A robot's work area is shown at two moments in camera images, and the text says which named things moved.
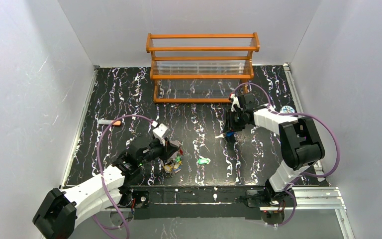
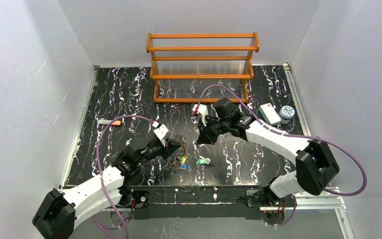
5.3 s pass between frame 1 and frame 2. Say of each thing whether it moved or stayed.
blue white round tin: stayed
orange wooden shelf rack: stayed
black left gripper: stayed
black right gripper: moved
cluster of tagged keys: moved
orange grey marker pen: stayed
